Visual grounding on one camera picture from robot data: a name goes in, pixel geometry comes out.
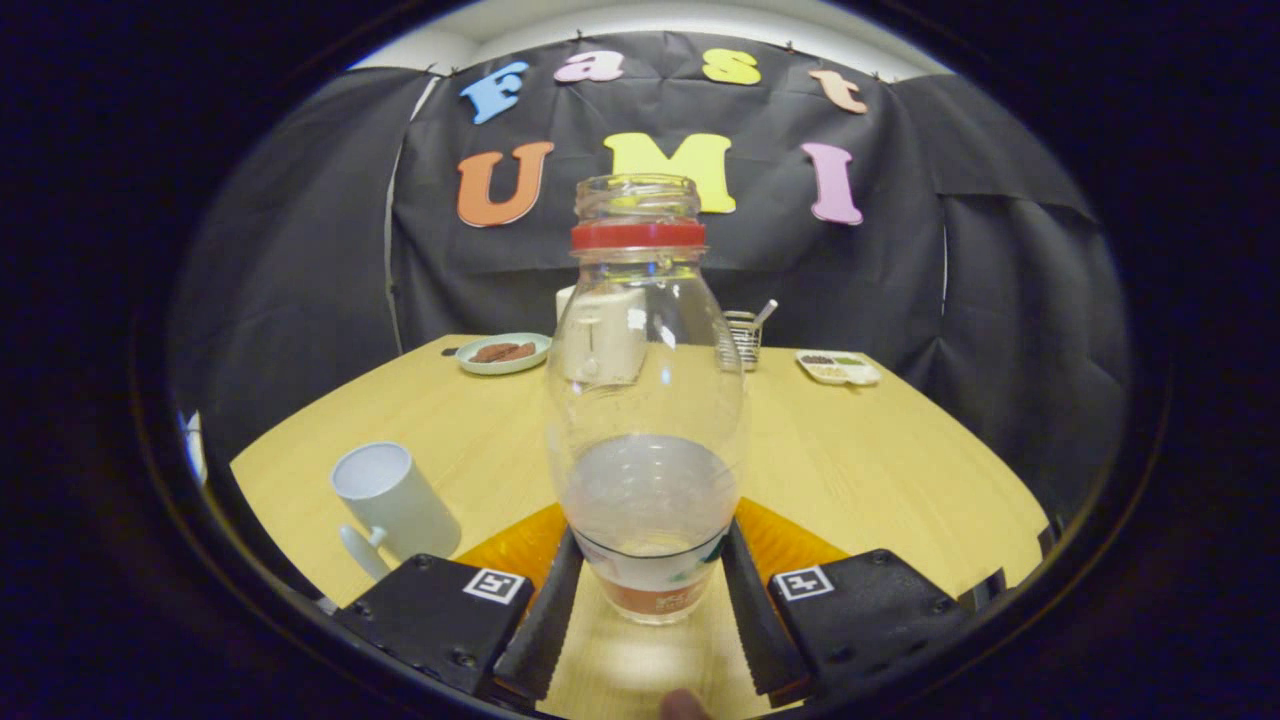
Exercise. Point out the wooden table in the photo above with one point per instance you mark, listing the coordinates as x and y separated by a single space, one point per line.
850 450

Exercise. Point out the pale green plate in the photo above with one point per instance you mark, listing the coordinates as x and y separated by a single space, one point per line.
470 365

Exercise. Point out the white toaster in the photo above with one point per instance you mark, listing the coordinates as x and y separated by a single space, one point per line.
564 300

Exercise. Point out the black backdrop cloth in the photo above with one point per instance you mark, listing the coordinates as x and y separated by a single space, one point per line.
300 250

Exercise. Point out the white divided dish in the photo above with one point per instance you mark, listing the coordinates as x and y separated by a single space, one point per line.
840 368

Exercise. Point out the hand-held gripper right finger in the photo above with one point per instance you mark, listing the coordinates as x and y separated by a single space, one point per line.
750 620

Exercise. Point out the clear plastic juice bottle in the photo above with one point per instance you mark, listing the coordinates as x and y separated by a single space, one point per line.
650 480

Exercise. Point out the white cup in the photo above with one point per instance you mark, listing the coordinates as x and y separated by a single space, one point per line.
400 500

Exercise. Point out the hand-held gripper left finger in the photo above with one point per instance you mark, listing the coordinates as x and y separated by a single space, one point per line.
555 620

